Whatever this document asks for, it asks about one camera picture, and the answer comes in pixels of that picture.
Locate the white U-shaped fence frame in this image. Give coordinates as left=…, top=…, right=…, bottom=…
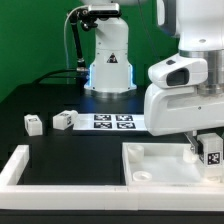
left=0, top=145, right=224, bottom=211

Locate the black camera on stand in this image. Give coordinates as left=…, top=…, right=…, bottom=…
left=67, top=3, right=121, bottom=72

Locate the white marker sheet with tags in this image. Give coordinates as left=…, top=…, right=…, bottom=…
left=73, top=113, right=146, bottom=131

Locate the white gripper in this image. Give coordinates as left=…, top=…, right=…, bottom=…
left=144, top=55, right=224, bottom=154

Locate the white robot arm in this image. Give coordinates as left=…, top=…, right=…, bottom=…
left=125, top=0, right=224, bottom=136

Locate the black cable bundle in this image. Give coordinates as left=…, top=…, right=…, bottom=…
left=31, top=69, right=90, bottom=85

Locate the white square table top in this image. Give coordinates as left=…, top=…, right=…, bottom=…
left=122, top=142, right=224, bottom=186

